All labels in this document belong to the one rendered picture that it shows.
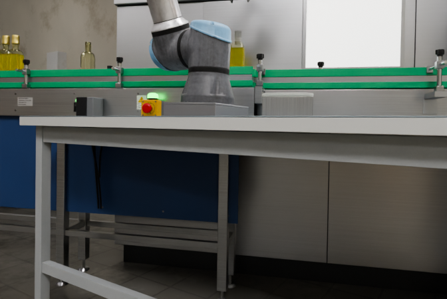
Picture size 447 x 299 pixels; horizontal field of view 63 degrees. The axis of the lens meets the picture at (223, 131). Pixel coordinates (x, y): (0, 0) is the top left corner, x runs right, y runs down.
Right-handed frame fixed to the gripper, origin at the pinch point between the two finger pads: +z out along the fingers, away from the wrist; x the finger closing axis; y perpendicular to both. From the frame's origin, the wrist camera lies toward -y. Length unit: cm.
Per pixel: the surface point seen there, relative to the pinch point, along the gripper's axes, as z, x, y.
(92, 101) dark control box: 36, 61, 7
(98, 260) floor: 118, 82, 47
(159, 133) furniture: 48, 18, -29
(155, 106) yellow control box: 38, 34, 8
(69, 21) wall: -121, 352, 407
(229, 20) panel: -4.2, 11.9, 42.0
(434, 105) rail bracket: 37, -71, 24
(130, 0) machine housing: -17, 63, 43
